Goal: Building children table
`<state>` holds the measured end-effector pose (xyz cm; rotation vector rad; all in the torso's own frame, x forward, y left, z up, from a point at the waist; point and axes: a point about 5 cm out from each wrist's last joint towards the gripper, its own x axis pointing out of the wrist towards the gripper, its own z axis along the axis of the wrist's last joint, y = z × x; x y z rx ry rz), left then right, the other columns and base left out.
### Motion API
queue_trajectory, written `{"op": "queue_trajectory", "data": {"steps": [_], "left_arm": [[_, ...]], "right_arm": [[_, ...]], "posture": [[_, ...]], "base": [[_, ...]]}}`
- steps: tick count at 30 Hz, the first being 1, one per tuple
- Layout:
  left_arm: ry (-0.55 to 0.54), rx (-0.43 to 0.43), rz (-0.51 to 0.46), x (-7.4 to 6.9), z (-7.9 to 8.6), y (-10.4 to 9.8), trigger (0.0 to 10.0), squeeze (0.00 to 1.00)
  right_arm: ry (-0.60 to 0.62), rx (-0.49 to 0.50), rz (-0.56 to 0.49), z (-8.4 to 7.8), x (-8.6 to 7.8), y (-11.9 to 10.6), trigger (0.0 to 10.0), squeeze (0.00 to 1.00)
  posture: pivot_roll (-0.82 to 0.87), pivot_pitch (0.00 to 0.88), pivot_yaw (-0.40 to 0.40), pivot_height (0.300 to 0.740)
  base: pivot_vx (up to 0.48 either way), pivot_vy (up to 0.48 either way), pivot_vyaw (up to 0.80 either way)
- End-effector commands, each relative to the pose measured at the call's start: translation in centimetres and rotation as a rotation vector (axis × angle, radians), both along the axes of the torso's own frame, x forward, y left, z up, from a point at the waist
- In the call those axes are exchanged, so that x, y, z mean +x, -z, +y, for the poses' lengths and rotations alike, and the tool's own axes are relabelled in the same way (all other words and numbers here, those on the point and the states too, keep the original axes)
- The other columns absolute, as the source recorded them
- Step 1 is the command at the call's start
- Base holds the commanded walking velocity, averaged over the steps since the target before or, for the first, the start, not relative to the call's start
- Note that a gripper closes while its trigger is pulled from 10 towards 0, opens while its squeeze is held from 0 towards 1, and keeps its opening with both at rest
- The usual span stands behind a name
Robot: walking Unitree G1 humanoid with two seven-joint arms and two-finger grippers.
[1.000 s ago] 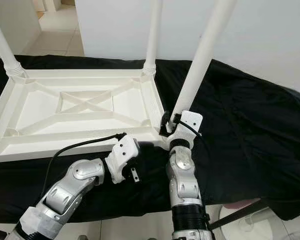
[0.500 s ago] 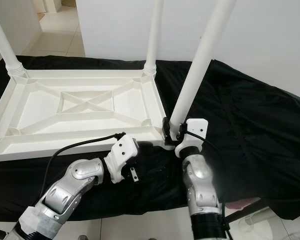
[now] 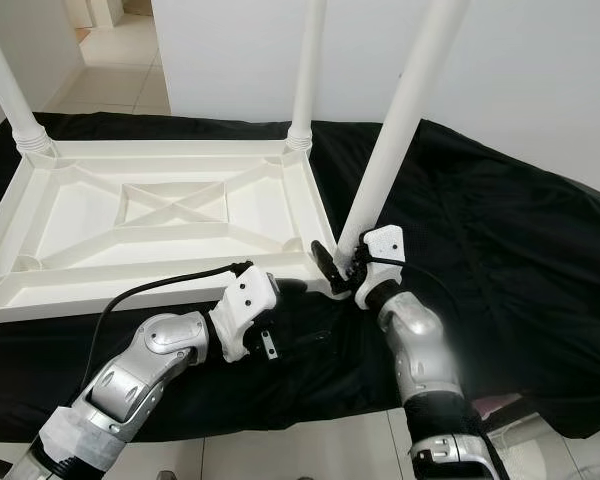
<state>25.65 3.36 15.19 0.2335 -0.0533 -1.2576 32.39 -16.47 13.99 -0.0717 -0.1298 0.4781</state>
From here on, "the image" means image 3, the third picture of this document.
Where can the white plastic table leg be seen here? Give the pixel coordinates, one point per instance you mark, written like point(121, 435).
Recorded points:
point(15, 90)
point(405, 110)
point(307, 70)

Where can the white plastic table top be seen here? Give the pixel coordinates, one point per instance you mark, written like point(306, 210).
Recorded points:
point(70, 230)

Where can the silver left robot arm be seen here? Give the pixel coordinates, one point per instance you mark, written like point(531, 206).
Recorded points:
point(135, 380)

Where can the black cloth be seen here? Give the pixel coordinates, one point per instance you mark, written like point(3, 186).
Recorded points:
point(510, 270)

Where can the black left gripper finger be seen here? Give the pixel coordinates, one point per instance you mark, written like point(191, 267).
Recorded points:
point(290, 288)
point(305, 342)

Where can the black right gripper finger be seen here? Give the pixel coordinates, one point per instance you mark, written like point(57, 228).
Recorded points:
point(328, 262)

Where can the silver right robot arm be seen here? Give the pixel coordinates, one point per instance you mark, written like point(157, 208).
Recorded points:
point(425, 360)

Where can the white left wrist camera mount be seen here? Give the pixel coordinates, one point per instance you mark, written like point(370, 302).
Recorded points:
point(245, 305)

